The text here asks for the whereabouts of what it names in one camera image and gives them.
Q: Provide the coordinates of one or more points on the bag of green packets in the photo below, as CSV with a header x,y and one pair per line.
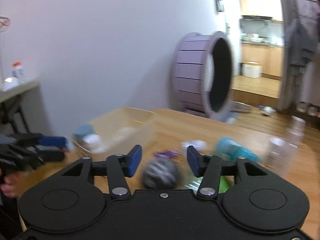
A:
x,y
225,183

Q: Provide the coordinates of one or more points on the cream plastic storage bin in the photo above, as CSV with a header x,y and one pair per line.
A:
x,y
119,131

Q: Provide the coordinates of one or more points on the black clothes rack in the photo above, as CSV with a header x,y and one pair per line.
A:
x,y
308,11

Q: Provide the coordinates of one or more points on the orange cap white bottle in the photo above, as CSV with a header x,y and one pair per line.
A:
x,y
18,71

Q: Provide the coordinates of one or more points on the white box yellow lid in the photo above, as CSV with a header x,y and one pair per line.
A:
x,y
252,69

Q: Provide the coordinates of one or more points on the blue cap clear jar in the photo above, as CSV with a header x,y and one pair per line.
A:
x,y
82,131

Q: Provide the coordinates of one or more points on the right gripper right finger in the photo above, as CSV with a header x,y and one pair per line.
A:
x,y
248,194

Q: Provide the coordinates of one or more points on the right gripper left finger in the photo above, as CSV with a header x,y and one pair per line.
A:
x,y
76,196

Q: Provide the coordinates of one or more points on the small white pill bottle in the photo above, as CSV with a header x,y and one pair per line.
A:
x,y
199,145

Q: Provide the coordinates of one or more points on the teal plastic bottle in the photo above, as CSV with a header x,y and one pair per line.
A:
x,y
230,150

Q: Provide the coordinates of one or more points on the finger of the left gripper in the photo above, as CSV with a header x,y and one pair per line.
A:
x,y
16,159
33,139

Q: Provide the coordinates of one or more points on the large white pill bottle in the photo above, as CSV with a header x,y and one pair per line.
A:
x,y
92,143

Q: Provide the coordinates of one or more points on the black gyro wrist ball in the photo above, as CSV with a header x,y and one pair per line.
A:
x,y
161,174

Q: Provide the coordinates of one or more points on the person left hand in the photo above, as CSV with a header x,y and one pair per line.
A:
x,y
11,185

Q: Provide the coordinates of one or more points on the purple snack packet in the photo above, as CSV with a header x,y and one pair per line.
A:
x,y
168,154

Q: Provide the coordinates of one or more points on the clear spray bottle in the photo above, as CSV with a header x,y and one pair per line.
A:
x,y
289,149

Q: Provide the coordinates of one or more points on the purple cat exercise wheel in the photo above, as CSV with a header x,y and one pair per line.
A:
x,y
202,74

